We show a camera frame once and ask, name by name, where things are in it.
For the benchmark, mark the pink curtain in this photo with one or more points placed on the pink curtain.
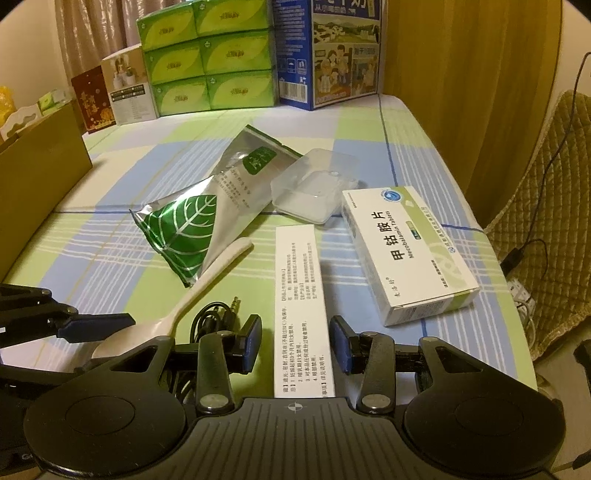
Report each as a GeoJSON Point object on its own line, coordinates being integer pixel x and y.
{"type": "Point", "coordinates": [87, 32]}

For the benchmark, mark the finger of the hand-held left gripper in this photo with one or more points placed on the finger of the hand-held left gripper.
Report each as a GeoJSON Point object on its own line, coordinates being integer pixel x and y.
{"type": "Point", "coordinates": [37, 300]}
{"type": "Point", "coordinates": [99, 325]}

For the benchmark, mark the silver green leaf pouch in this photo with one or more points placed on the silver green leaf pouch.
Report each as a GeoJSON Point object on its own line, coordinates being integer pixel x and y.
{"type": "Point", "coordinates": [194, 217]}

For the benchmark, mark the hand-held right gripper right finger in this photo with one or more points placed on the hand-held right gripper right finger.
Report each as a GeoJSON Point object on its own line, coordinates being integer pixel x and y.
{"type": "Point", "coordinates": [339, 344]}

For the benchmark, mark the green tissue pack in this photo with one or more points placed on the green tissue pack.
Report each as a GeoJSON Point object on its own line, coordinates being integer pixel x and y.
{"type": "Point", "coordinates": [53, 101]}

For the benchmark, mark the white photo printed box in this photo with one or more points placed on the white photo printed box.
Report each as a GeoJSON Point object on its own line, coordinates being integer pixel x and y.
{"type": "Point", "coordinates": [129, 92]}

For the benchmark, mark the blue milk carton box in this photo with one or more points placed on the blue milk carton box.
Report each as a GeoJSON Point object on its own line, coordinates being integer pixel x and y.
{"type": "Point", "coordinates": [332, 60]}

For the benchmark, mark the cream plastic spoon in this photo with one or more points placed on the cream plastic spoon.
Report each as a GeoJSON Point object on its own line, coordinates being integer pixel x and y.
{"type": "Point", "coordinates": [184, 304]}

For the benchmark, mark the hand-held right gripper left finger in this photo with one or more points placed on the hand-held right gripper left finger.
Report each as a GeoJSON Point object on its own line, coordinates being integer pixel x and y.
{"type": "Point", "coordinates": [251, 344]}

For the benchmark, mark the dark red box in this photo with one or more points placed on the dark red box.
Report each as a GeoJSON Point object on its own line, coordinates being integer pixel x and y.
{"type": "Point", "coordinates": [92, 101]}

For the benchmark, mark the yellow bag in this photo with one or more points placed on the yellow bag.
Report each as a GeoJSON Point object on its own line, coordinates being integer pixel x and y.
{"type": "Point", "coordinates": [5, 101]}

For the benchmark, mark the clear plastic box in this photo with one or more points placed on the clear plastic box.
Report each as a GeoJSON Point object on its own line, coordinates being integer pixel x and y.
{"type": "Point", "coordinates": [314, 189]}

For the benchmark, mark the brown cardboard box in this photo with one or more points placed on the brown cardboard box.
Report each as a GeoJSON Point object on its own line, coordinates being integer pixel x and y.
{"type": "Point", "coordinates": [37, 194]}

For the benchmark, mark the chair with quilted cover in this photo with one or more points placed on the chair with quilted cover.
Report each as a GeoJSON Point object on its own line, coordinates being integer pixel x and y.
{"type": "Point", "coordinates": [554, 221]}

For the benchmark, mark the plaid cloth covered desktop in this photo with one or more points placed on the plaid cloth covered desktop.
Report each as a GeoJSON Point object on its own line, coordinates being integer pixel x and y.
{"type": "Point", "coordinates": [369, 152]}

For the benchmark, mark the yellow curtain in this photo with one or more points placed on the yellow curtain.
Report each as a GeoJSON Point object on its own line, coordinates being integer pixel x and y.
{"type": "Point", "coordinates": [461, 92]}

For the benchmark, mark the stack of green tissue boxes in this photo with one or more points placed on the stack of green tissue boxes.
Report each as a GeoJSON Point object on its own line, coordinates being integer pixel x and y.
{"type": "Point", "coordinates": [207, 60]}

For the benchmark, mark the green and white medicine box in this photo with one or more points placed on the green and white medicine box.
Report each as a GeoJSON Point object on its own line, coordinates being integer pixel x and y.
{"type": "Point", "coordinates": [298, 286]}

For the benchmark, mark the white power strip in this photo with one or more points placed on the white power strip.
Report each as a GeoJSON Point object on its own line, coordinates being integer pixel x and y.
{"type": "Point", "coordinates": [521, 295]}

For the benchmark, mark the white scalloped paper box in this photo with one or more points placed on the white scalloped paper box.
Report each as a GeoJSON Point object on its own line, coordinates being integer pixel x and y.
{"type": "Point", "coordinates": [21, 121]}

